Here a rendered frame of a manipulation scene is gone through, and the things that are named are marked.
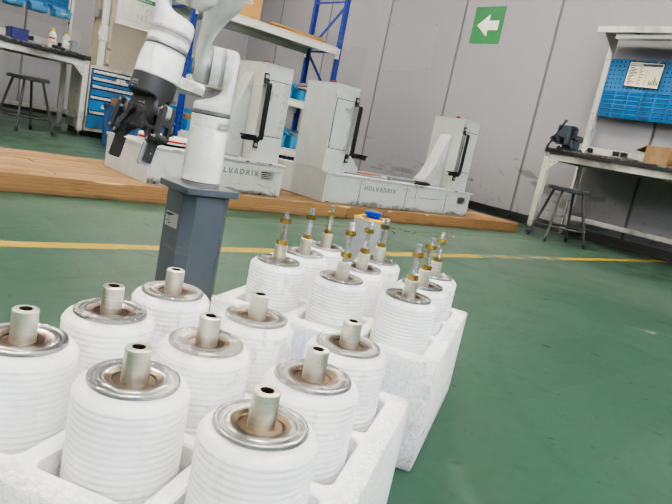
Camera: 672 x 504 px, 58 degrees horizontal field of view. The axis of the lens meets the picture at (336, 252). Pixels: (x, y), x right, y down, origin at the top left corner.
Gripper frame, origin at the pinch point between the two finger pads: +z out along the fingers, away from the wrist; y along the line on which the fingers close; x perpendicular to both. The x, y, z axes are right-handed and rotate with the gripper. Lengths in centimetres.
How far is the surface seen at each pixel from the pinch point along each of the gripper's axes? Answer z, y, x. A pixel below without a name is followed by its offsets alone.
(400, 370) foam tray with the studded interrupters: 17, 50, 24
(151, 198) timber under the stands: 11, -154, 117
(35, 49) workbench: -73, -487, 187
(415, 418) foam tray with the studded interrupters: 23, 53, 27
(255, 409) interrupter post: 16, 63, -23
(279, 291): 12.9, 26.0, 18.3
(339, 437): 19, 64, -11
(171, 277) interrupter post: 12.8, 33.2, -10.2
